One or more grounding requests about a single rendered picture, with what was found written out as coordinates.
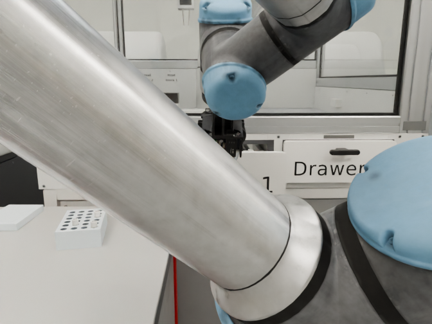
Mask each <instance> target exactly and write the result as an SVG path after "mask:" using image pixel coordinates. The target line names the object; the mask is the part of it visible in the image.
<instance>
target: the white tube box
mask: <svg viewBox="0 0 432 324"><path fill-rule="evenodd" d="M95 211H100V217H99V218H95V214H94V212H95ZM72 219H78V226H73V225H72ZM91 221H97V228H91ZM106 227H107V213H106V212H104V211H103V210H101V209H100V208H95V209H84V210H67V212H66V214H65V215H64V217H63V219H62V220H61V222H60V224H59V225H58V228H57V229H56V231H55V242H56V249H57V251H58V250H67V249H82V248H97V247H102V244H103V240H104V235H105V231H106Z"/></svg>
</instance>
